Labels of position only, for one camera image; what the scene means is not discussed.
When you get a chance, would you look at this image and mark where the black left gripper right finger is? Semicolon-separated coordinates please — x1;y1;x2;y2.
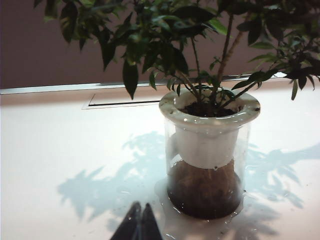
139;202;164;240

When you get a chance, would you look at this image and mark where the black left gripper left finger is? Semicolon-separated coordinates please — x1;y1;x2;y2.
109;201;142;240

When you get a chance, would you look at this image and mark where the metal cable slot cover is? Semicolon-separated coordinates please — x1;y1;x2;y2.
81;93;162;110

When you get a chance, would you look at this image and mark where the green leafy plant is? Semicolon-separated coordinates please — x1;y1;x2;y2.
33;0;320;114

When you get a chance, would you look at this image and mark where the clear glass outer jar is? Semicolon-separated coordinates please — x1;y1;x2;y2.
163;117;251;221

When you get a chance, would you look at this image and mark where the white ceramic inner pot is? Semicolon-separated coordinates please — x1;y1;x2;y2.
158;86;261;169

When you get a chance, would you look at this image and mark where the wide beige desk divider panel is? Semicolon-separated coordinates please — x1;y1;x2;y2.
0;0;320;90

